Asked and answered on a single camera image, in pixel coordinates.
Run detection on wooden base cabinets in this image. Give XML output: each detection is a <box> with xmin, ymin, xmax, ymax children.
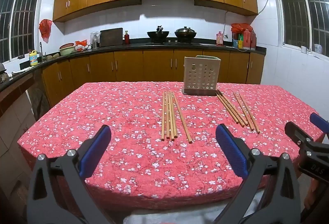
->
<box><xmin>42</xmin><ymin>50</ymin><xmax>265</xmax><ymax>108</ymax></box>

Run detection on black kitchen countertop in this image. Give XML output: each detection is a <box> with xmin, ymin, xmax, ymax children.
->
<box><xmin>0</xmin><ymin>38</ymin><xmax>267</xmax><ymax>93</ymax></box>

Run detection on barred window with sill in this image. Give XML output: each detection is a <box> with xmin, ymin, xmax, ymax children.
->
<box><xmin>271</xmin><ymin>0</ymin><xmax>329</xmax><ymax>54</ymax></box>

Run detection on yellow detergent bottle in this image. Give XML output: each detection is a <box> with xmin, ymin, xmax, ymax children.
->
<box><xmin>29</xmin><ymin>50</ymin><xmax>38</xmax><ymax>67</ymax></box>

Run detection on gas stove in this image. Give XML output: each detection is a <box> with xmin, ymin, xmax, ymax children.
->
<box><xmin>146</xmin><ymin>39</ymin><xmax>204</xmax><ymax>46</ymax></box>

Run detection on black wok with ladle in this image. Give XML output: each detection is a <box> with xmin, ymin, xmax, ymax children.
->
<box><xmin>147</xmin><ymin>25</ymin><xmax>170</xmax><ymax>43</ymax></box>

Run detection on wooden chopstick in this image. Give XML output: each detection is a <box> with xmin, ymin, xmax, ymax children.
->
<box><xmin>220</xmin><ymin>92</ymin><xmax>248</xmax><ymax>126</ymax></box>
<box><xmin>170</xmin><ymin>91</ymin><xmax>178</xmax><ymax>137</ymax></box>
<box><xmin>216</xmin><ymin>94</ymin><xmax>239</xmax><ymax>124</ymax></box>
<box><xmin>168</xmin><ymin>91</ymin><xmax>175</xmax><ymax>141</ymax></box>
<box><xmin>217</xmin><ymin>92</ymin><xmax>242</xmax><ymax>124</ymax></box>
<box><xmin>172</xmin><ymin>92</ymin><xmax>192</xmax><ymax>143</ymax></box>
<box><xmin>239</xmin><ymin>92</ymin><xmax>261</xmax><ymax>134</ymax></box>
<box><xmin>218</xmin><ymin>90</ymin><xmax>246</xmax><ymax>127</ymax></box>
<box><xmin>233</xmin><ymin>92</ymin><xmax>255</xmax><ymax>130</ymax></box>
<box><xmin>236</xmin><ymin>92</ymin><xmax>257</xmax><ymax>132</ymax></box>

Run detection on barred window beside sink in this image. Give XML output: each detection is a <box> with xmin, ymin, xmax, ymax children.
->
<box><xmin>0</xmin><ymin>0</ymin><xmax>44</xmax><ymax>63</ymax></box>

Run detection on hanging red plastic bag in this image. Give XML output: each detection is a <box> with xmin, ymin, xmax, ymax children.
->
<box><xmin>39</xmin><ymin>19</ymin><xmax>53</xmax><ymax>44</ymax></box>

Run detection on green basin with red bowl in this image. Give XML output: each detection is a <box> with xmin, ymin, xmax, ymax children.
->
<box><xmin>59</xmin><ymin>43</ymin><xmax>76</xmax><ymax>56</ymax></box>

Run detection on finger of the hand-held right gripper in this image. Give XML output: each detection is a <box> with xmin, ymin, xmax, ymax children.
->
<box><xmin>309</xmin><ymin>112</ymin><xmax>329</xmax><ymax>135</ymax></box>
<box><xmin>284</xmin><ymin>121</ymin><xmax>314</xmax><ymax>148</ymax></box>

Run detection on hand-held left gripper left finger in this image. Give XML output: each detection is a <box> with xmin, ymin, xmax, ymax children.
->
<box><xmin>26</xmin><ymin>125</ymin><xmax>134</xmax><ymax>224</ymax></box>

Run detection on beige perforated utensil holder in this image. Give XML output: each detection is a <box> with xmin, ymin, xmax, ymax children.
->
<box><xmin>182</xmin><ymin>55</ymin><xmax>221</xmax><ymax>96</ymax></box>

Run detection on white cloth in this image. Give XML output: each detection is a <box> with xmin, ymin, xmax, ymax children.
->
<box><xmin>123</xmin><ymin>194</ymin><xmax>261</xmax><ymax>224</ymax></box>

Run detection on dark cutting board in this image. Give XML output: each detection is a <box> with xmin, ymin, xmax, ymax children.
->
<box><xmin>99</xmin><ymin>28</ymin><xmax>124</xmax><ymax>47</ymax></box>

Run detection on grey wall cable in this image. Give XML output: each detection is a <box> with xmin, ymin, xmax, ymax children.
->
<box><xmin>223</xmin><ymin>11</ymin><xmax>229</xmax><ymax>37</ymax></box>

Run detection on black wok with lid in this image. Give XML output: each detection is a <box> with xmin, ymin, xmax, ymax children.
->
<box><xmin>174</xmin><ymin>26</ymin><xmax>197</xmax><ymax>43</ymax></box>

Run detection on red thermos flasks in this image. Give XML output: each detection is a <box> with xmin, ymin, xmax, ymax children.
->
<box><xmin>243</xmin><ymin>29</ymin><xmax>257</xmax><ymax>50</ymax></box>

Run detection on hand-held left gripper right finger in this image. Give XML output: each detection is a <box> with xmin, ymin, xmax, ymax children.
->
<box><xmin>215</xmin><ymin>124</ymin><xmax>301</xmax><ymax>224</ymax></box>

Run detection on large red plastic bag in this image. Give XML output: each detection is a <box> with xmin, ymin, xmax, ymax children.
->
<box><xmin>231</xmin><ymin>23</ymin><xmax>254</xmax><ymax>33</ymax></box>

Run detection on clear plastic jar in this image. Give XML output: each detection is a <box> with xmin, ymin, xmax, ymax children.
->
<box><xmin>90</xmin><ymin>31</ymin><xmax>101</xmax><ymax>49</ymax></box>

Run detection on red floral tablecloth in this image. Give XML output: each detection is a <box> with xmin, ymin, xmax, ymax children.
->
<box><xmin>17</xmin><ymin>81</ymin><xmax>325</xmax><ymax>210</ymax></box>

